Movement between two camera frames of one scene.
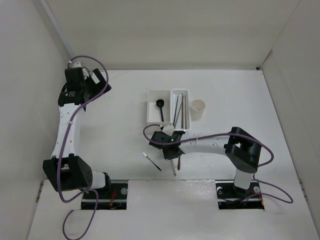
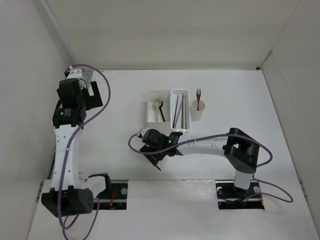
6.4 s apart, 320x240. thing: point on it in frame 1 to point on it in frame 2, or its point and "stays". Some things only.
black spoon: x=160 y=102 stays
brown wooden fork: x=179 y=163 to x=198 y=96
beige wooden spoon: x=173 y=168 to x=157 y=103
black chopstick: x=175 y=112 stays
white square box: x=153 y=113 stays
